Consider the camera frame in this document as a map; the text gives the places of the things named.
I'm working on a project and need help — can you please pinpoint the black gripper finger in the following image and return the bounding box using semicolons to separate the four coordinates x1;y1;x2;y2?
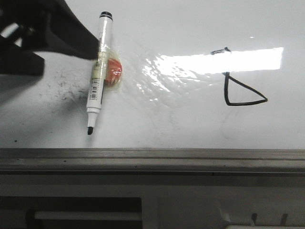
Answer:
0;43;45;76
0;0;98;60

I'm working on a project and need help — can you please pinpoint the grey plastic tray under whiteboard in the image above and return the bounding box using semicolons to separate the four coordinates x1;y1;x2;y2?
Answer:
0;174;305;229

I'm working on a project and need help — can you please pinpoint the white whiteboard marker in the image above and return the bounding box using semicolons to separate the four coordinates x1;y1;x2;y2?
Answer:
86;11;113;135

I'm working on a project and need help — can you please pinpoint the red magnet taped to marker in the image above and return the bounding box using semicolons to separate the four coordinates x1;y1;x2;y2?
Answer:
104;49;123;89

